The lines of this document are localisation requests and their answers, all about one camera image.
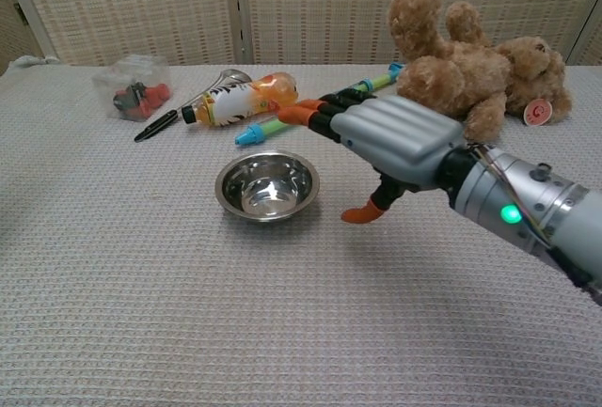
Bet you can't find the beige woven tablecloth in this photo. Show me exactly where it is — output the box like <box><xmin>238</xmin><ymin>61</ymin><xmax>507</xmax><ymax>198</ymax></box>
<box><xmin>0</xmin><ymin>56</ymin><xmax>602</xmax><ymax>407</ymax></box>

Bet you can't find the green blue water squirter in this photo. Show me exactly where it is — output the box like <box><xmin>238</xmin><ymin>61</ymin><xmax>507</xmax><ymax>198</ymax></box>
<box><xmin>234</xmin><ymin>62</ymin><xmax>405</xmax><ymax>149</ymax></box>

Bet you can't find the steel ladle black handle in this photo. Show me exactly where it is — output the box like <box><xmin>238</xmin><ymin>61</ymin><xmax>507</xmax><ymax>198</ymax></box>
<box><xmin>134</xmin><ymin>67</ymin><xmax>253</xmax><ymax>144</ymax></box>

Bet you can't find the brown teddy bear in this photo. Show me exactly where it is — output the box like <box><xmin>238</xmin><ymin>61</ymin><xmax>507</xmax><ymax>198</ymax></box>
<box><xmin>386</xmin><ymin>0</ymin><xmax>574</xmax><ymax>145</ymax></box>

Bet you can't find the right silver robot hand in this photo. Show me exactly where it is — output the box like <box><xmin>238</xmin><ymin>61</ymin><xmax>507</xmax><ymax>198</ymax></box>
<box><xmin>277</xmin><ymin>88</ymin><xmax>467</xmax><ymax>225</ymax></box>

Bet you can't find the clear bag of toys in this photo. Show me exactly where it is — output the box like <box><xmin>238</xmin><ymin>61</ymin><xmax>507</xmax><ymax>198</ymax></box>
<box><xmin>92</xmin><ymin>55</ymin><xmax>173</xmax><ymax>121</ymax></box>

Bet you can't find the small stainless steel bowl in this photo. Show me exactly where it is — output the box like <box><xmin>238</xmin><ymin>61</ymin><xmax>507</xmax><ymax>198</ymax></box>
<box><xmin>214</xmin><ymin>150</ymin><xmax>321</xmax><ymax>224</ymax></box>

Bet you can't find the orange juice plastic bottle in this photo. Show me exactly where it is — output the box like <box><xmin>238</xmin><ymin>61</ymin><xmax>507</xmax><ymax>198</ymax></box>
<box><xmin>181</xmin><ymin>71</ymin><xmax>300</xmax><ymax>129</ymax></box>

